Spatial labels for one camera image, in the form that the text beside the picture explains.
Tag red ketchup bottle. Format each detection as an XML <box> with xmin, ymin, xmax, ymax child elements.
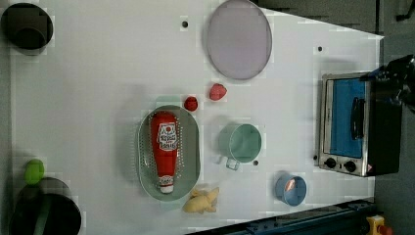
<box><xmin>150</xmin><ymin>111</ymin><xmax>179</xmax><ymax>194</ymax></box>

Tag green oval strainer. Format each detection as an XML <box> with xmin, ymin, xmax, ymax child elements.
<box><xmin>136</xmin><ymin>105</ymin><xmax>201</xmax><ymax>202</ymax></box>

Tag small red strawberry toy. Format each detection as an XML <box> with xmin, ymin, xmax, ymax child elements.
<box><xmin>184</xmin><ymin>96</ymin><xmax>199</xmax><ymax>112</ymax></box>

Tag large pink strawberry toy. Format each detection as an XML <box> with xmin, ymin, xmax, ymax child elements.
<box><xmin>208</xmin><ymin>83</ymin><xmax>227</xmax><ymax>101</ymax></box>

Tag green metal mug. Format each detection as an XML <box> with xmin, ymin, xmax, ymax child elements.
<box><xmin>218</xmin><ymin>123</ymin><xmax>262</xmax><ymax>170</ymax></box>

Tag round grey plate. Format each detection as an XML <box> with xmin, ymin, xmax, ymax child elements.
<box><xmin>207</xmin><ymin>0</ymin><xmax>272</xmax><ymax>79</ymax></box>

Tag orange slice toy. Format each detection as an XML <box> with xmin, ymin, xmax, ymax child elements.
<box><xmin>285</xmin><ymin>179</ymin><xmax>296</xmax><ymax>192</ymax></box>

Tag blue bowl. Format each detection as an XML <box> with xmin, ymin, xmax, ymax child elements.
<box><xmin>275</xmin><ymin>173</ymin><xmax>307</xmax><ymax>207</ymax></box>

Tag black utensil holder cup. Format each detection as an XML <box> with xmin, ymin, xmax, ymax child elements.
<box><xmin>9</xmin><ymin>177</ymin><xmax>82</xmax><ymax>235</ymax></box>

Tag green lime toy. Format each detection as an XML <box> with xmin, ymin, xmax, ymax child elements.
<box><xmin>23</xmin><ymin>159</ymin><xmax>45</xmax><ymax>185</ymax></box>

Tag yellow red clamp tool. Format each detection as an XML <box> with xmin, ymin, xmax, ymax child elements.
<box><xmin>366</xmin><ymin>215</ymin><xmax>393</xmax><ymax>235</ymax></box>

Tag black cylinder cup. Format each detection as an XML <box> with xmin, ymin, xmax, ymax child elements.
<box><xmin>1</xmin><ymin>3</ymin><xmax>54</xmax><ymax>50</ymax></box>

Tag green spatula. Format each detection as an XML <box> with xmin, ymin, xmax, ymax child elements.
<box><xmin>33</xmin><ymin>196</ymin><xmax>51</xmax><ymax>235</ymax></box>

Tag black camera on stand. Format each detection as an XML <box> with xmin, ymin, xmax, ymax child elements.
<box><xmin>359</xmin><ymin>54</ymin><xmax>415</xmax><ymax>113</ymax></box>

